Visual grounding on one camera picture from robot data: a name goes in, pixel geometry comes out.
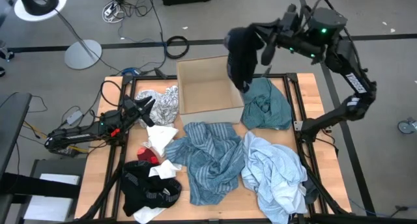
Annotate dark navy garment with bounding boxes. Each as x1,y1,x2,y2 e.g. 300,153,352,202
223,26,266,93

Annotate light blue shirt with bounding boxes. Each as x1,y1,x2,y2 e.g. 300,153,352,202
240,130,309,224

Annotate black floor lamp grey base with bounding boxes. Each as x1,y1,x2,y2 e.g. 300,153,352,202
14,0,103,70

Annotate black chair wheel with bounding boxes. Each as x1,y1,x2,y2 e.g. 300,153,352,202
0,45,16,61

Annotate white grey patterned garment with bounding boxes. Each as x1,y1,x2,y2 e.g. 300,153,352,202
134,85,180,129

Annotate blue white striped garment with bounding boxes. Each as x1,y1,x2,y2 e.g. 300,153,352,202
164,121,246,207

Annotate black cable coil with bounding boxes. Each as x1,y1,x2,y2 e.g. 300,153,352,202
165,35,190,60

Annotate yellow cable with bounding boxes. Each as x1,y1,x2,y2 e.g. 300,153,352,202
22,119,89,153

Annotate grey power adapter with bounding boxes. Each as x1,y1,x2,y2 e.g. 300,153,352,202
66,109,84,126

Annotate teal green garment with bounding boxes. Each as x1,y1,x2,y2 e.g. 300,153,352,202
240,76,293,132

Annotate white power strip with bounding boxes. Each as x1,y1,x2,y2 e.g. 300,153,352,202
103,1,119,17

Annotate black cable plug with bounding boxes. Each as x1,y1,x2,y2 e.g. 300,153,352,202
390,204,417,218

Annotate white cloth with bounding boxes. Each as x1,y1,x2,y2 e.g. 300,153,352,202
142,124,180,157

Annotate black desk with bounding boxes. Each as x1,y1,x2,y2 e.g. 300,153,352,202
0,92,33,224

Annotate grey caster wheel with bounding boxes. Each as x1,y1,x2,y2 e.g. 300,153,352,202
397,117,417,135

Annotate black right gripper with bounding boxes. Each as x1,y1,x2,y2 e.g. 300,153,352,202
252,4,307,67

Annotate black aluminium frame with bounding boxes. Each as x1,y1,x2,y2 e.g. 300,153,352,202
76,72,354,224

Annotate long white sock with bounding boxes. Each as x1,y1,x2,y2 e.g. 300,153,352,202
132,158,183,224

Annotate black cabinet white shelves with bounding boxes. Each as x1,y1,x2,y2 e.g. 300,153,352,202
19,158,88,223

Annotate red cloth item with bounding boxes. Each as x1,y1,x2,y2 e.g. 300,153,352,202
136,147,160,165

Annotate blue cable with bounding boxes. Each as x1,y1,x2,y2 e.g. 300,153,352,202
121,66,141,77

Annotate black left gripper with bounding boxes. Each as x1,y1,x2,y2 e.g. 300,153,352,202
119,94,156,128

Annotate black Puma underwear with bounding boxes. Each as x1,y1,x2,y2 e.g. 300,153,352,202
119,160,183,217

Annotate beige fabric storage box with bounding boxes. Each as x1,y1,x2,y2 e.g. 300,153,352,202
175,54,246,126

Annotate black floor cable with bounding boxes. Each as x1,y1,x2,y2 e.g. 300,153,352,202
109,0,167,67

